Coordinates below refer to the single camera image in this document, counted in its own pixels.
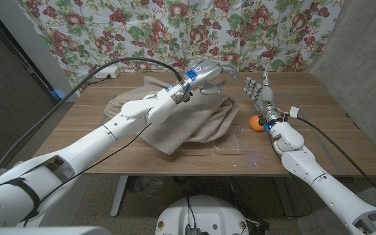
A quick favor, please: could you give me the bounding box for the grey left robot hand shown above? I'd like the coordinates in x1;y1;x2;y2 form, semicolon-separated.
181;59;240;96

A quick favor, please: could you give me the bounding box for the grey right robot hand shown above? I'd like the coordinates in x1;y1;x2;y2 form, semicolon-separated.
243;70;285;127

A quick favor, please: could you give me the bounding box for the beige cloth towel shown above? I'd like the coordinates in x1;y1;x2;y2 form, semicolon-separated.
102;76;240;156

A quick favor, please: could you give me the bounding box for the orange ball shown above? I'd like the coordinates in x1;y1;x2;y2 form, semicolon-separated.
249;114;264;133

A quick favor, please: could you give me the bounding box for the clear plastic clamshell container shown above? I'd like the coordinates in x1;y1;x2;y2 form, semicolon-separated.
178;125;248;157

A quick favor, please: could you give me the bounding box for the floral fruit print backdrop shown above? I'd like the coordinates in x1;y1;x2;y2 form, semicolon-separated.
14;0;345;86

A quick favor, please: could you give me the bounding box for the white power strip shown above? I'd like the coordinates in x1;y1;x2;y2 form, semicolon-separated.
93;67;121;79

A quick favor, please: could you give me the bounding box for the grey table leg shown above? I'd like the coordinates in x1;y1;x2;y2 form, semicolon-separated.
274;177;296;220

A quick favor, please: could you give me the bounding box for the clear plastic bag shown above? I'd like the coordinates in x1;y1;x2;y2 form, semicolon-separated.
129;176;166;199

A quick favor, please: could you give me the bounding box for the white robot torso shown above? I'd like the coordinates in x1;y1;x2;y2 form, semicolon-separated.
154;195;250;235

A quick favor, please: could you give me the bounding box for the small blue object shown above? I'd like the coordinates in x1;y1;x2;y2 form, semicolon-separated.
52;88;67;101

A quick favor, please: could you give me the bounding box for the white table leg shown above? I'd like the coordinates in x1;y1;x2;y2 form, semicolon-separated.
110;175;129;218

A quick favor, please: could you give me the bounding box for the dark grey partition panel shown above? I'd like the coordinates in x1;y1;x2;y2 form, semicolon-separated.
0;5;65;167

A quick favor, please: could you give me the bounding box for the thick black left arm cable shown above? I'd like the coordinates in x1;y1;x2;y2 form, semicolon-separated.
0;57;185;190

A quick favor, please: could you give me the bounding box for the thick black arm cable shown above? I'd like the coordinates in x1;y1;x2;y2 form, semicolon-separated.
297;116;376;208
0;57;185;190

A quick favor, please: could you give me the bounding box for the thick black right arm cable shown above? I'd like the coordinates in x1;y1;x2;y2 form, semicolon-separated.
297;116;376;208

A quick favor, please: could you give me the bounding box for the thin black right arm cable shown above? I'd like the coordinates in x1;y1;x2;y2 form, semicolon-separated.
268;133;313;218

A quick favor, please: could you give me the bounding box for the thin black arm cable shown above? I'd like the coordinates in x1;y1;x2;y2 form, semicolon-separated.
21;123;153;228
268;133;313;218

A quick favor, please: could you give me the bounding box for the black power strip cable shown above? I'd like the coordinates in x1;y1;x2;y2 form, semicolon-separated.
83;74;112;91

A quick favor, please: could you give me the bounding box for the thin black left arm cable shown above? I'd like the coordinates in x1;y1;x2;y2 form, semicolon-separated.
21;123;153;228

